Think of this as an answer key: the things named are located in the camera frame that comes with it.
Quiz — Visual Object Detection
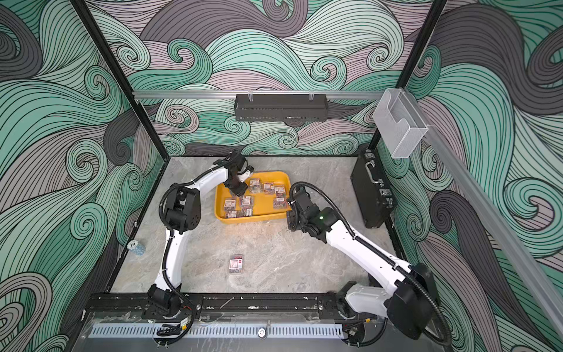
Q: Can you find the yellow plastic storage tray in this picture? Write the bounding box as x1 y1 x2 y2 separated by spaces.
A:
214 171 291 224

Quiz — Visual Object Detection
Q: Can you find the aluminium rail back wall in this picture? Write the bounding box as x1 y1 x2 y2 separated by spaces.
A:
132 89 384 101

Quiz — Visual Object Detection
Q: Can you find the paper clip box stacked top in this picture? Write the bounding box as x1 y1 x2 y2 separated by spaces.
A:
249 178 262 194

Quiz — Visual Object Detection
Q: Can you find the clear acrylic wall holder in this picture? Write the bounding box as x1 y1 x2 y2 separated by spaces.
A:
372 89 428 159

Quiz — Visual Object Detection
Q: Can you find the paper clip box middle centre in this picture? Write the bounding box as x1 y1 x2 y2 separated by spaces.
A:
239 196 254 208

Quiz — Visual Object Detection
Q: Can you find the aluminium rail wall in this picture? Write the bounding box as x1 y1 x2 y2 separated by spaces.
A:
406 92 562 337
132 89 384 101

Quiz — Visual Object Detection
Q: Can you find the paper clip box right lower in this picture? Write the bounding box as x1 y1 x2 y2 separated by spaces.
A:
273 197 287 210

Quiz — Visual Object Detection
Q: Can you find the small clear plastic bottle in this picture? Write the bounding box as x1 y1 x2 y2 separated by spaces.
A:
127 240 146 256

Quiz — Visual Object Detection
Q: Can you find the paper clip box far right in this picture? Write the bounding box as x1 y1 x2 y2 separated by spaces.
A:
274 186 287 197

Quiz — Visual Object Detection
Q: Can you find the paper clip box under stack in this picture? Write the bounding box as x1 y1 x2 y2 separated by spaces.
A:
262 183 276 194

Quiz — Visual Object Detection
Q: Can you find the aluminium rail right wall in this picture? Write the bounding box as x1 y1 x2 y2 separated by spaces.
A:
406 92 562 337

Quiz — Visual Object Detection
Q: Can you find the paper clip box middle left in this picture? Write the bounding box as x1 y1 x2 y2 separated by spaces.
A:
224 199 237 210

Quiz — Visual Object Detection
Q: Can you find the black wall-mounted tray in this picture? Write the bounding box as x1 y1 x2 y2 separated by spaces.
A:
234 95 328 123

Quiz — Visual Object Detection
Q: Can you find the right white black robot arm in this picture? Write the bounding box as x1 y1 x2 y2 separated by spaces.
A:
287 181 452 347

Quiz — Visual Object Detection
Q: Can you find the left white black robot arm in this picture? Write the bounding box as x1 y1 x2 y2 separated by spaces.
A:
147 149 254 319

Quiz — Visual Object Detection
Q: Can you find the black briefcase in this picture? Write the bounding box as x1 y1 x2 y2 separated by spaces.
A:
350 149 397 228

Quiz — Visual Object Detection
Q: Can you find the white slotted cable duct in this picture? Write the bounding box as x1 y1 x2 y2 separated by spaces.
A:
88 323 344 340

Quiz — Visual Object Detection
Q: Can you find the paper clip box removed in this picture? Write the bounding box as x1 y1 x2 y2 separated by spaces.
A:
229 255 243 274
226 210 238 219

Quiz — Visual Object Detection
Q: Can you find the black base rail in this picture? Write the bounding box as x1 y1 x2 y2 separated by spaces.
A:
83 292 436 322

